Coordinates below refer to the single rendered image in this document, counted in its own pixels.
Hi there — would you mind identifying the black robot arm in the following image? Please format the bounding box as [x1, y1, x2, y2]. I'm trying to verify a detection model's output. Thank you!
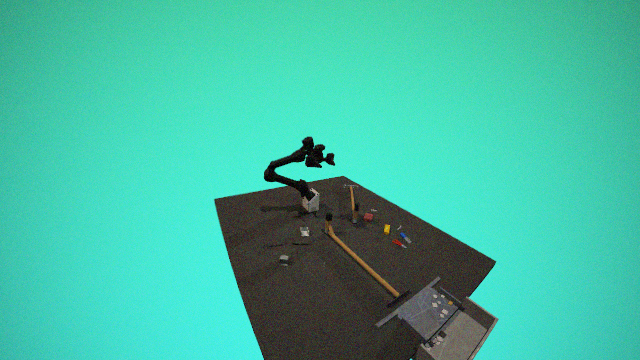
[264, 137, 325, 201]

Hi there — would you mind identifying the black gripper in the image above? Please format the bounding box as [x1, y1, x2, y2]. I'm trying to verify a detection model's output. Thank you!
[305, 152, 335, 168]

